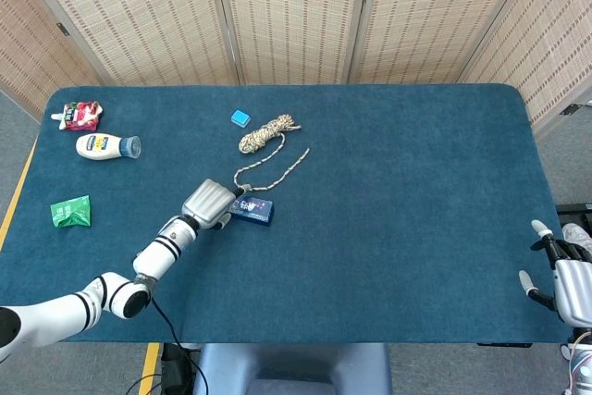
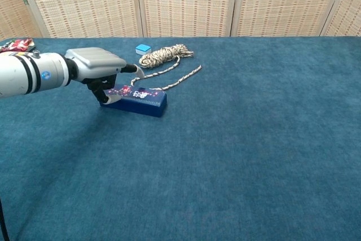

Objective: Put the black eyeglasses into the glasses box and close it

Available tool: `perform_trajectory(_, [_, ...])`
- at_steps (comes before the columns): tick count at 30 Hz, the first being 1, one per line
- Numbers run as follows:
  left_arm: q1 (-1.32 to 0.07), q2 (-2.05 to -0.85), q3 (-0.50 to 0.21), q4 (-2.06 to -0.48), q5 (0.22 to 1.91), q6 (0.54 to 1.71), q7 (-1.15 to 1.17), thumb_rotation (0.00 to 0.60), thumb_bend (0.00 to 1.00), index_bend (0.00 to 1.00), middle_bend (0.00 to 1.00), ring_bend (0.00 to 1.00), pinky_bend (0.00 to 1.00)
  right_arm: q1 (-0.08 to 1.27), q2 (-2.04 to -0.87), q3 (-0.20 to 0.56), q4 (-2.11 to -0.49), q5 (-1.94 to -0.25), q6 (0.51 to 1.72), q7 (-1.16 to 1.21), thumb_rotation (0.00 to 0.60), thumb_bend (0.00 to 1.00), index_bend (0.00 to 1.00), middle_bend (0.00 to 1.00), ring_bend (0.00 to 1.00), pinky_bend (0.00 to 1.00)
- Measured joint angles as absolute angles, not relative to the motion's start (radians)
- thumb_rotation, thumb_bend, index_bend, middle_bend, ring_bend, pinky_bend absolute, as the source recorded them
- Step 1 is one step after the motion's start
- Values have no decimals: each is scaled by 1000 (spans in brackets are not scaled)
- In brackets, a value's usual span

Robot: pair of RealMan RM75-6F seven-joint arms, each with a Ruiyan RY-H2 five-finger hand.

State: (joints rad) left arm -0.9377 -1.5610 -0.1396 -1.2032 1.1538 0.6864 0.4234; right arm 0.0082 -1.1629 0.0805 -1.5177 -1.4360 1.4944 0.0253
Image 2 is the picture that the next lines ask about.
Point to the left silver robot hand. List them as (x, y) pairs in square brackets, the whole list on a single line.
[(96, 60)]

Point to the blue glasses case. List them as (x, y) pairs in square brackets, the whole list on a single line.
[(141, 107)]

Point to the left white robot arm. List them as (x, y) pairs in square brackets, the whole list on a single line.
[(28, 73)]

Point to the small light blue cube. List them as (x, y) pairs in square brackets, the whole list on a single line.
[(143, 49)]

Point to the woven folding screen panel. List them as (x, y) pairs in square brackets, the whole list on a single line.
[(186, 4), (11, 12), (285, 4), (84, 4), (349, 12)]

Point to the red snack pouch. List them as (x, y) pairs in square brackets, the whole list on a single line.
[(18, 44)]

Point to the blue table cloth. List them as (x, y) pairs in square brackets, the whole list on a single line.
[(253, 139)]

